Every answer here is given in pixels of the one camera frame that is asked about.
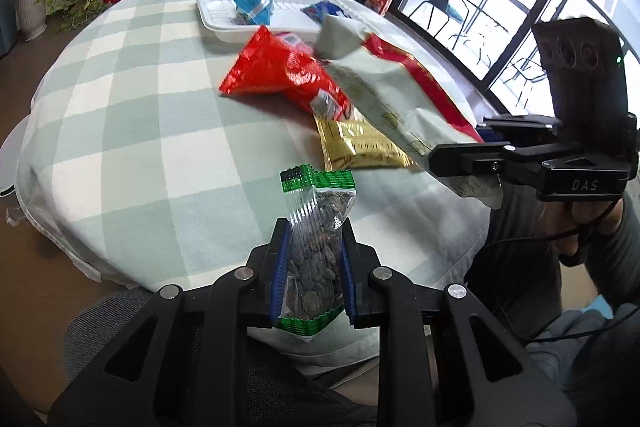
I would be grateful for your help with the large grey-white snack bag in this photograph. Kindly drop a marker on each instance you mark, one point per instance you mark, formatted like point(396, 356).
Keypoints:
point(380, 92)

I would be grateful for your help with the person's right hand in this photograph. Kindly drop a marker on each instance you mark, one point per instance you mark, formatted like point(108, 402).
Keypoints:
point(585, 217)

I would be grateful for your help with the red chip bag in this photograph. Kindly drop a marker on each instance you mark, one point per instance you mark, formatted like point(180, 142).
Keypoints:
point(270, 67)

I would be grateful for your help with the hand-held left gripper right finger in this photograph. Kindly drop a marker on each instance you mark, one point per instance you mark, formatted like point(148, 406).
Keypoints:
point(348, 277)

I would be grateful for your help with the person's dark grey shirt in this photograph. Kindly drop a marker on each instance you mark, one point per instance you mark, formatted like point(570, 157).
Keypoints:
point(520, 257)

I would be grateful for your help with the gold snack packet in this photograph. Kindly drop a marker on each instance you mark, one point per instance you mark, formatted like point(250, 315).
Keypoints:
point(350, 147)

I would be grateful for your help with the black metal balcony chair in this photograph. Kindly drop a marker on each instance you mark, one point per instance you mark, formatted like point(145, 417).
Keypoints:
point(525, 69)

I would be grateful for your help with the light blue snack packet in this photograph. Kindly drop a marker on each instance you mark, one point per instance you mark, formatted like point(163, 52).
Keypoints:
point(252, 2)

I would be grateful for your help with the dark blue cookie packet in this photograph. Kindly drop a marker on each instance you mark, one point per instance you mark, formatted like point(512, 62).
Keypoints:
point(327, 9)

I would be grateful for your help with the plant in white ribbed pot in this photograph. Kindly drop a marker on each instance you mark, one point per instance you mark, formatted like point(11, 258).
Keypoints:
point(31, 7)

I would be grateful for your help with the person's right forearm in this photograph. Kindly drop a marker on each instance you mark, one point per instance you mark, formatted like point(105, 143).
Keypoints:
point(620, 252)

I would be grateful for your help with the red gift box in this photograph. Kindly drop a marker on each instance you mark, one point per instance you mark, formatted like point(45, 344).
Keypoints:
point(377, 1)

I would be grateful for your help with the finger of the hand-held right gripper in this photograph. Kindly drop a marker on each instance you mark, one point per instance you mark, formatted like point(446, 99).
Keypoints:
point(470, 159)
point(525, 129)

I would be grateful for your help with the white plastic tray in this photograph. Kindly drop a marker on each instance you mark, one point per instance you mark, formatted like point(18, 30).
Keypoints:
point(220, 14)

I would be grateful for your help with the person's blue jeans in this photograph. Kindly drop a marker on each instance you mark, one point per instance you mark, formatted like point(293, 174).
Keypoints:
point(560, 352)

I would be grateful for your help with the glass balcony table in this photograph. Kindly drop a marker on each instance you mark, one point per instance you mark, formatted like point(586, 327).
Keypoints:
point(480, 14)

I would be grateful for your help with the green seed packet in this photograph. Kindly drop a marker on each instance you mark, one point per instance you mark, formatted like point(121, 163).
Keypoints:
point(312, 227)

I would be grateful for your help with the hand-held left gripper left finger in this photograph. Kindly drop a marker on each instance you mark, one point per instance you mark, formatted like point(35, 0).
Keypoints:
point(280, 277)

